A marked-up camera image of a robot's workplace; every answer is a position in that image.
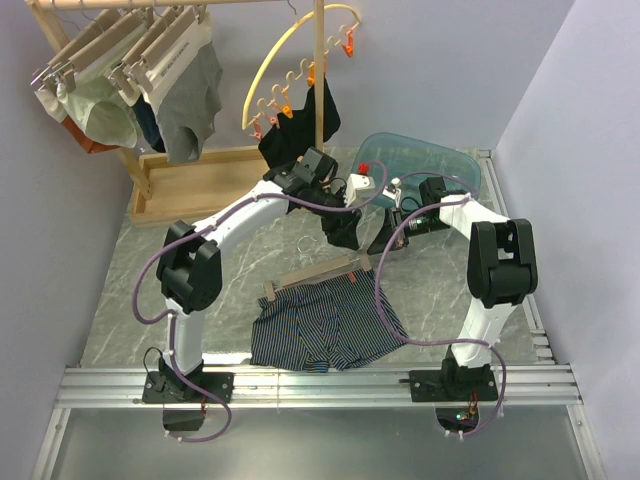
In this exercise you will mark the dark blue hanging underwear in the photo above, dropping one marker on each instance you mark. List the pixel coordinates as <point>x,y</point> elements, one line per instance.
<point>148,124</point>

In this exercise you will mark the light green hanging underwear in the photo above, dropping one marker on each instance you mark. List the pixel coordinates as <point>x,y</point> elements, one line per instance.
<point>97,108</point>

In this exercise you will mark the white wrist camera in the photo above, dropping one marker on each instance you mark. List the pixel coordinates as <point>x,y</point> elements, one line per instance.
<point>393,192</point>
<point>360,185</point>

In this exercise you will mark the beige hanger with green underwear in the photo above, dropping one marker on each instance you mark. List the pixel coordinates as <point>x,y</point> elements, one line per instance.
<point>100,45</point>

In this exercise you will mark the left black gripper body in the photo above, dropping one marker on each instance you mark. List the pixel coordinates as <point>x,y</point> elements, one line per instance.
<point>327,199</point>

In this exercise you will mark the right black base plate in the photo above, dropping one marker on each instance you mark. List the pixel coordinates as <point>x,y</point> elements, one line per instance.
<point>441,386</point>

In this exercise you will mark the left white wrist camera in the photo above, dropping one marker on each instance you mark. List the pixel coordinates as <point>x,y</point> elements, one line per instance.
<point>360,185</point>

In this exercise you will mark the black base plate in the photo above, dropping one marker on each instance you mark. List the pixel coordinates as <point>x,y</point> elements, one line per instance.
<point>441,386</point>
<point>158,389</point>

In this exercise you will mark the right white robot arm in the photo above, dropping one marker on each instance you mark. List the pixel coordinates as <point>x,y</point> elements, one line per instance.
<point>459,210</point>

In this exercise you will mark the beige clip hanger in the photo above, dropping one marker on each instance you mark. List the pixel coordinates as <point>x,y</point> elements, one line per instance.
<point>316,261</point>

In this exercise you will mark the wooden clothes rack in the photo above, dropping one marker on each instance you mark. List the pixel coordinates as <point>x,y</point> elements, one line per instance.
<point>164,192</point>

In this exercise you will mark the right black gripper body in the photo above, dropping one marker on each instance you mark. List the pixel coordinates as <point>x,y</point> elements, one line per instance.
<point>420,225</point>

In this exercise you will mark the blue plastic basin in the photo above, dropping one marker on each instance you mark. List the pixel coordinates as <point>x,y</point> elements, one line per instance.
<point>402,155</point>

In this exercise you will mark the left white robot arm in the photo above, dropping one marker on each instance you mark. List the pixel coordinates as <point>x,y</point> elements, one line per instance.
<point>191,275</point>

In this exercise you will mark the grey hanging underwear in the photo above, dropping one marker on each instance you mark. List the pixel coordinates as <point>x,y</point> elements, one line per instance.
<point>185,97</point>

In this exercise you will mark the navy striped underwear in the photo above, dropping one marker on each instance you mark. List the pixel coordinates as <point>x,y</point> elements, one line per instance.
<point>316,327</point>

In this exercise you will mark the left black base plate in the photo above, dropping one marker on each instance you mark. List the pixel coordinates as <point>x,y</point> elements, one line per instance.
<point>158,389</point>

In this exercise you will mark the orange hanging underwear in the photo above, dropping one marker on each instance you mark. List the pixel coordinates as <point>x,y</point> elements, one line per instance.
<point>88,145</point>

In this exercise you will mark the beige hanger with grey underwear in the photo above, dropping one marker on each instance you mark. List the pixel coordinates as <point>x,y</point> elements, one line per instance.
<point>154,45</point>

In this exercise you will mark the black hanging underwear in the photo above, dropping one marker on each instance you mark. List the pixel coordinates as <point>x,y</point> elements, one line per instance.
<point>291,139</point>

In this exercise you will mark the yellow curved clip hanger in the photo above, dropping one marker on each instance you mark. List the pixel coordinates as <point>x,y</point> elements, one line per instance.
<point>255,109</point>

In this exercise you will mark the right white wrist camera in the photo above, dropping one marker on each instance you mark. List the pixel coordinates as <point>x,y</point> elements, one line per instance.
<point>393,192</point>

